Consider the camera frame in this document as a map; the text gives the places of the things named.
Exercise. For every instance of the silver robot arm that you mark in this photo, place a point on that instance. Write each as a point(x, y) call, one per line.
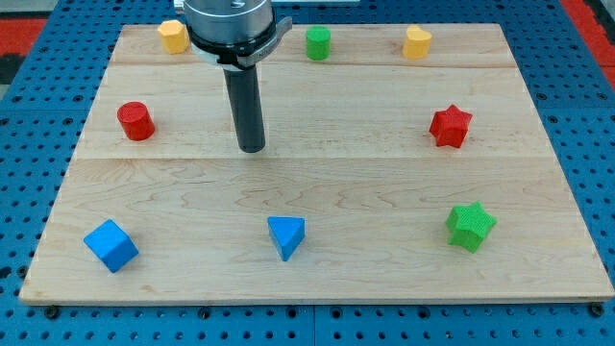
point(233, 34)

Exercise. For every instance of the red star block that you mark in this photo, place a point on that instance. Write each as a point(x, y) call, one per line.
point(450, 126)

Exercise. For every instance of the green star block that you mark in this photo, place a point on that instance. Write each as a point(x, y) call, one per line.
point(469, 226)

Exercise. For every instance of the blue triangle block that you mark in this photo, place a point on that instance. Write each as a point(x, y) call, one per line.
point(287, 233)

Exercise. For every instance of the wooden board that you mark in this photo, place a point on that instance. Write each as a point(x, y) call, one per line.
point(348, 149)

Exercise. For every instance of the black cylindrical pointer tool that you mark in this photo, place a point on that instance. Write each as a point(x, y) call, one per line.
point(243, 91)

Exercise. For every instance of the green cylinder block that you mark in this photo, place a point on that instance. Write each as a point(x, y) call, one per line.
point(318, 42)

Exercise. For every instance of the yellow heart block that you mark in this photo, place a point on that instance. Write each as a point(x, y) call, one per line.
point(417, 42)

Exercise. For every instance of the red cylinder block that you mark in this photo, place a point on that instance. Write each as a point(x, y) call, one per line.
point(135, 121)

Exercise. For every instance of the yellow hexagon block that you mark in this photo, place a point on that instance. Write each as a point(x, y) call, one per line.
point(173, 36)

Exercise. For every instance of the blue cube block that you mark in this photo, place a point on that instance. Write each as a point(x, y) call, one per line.
point(111, 245)

